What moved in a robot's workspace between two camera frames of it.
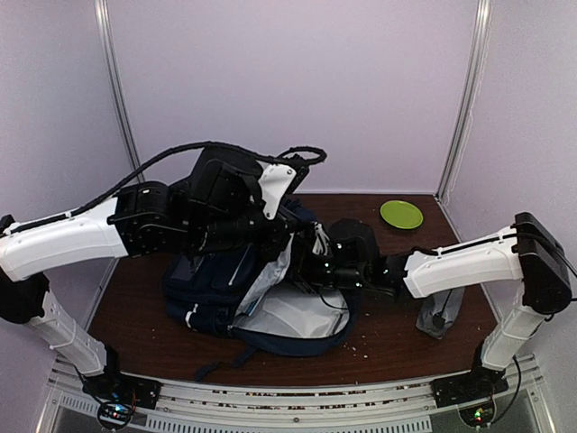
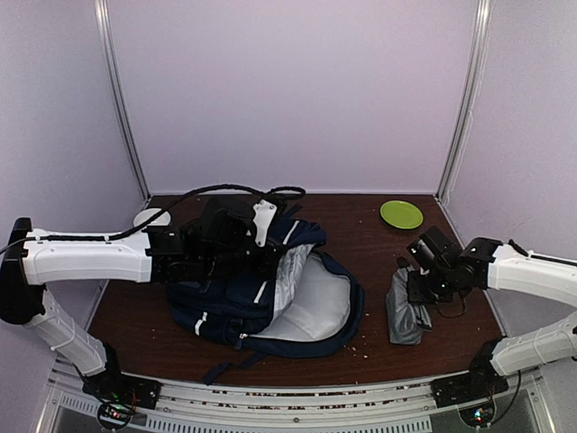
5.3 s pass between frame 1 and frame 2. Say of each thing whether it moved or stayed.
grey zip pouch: moved
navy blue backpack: stayed
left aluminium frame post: stayed
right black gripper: moved
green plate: stayed
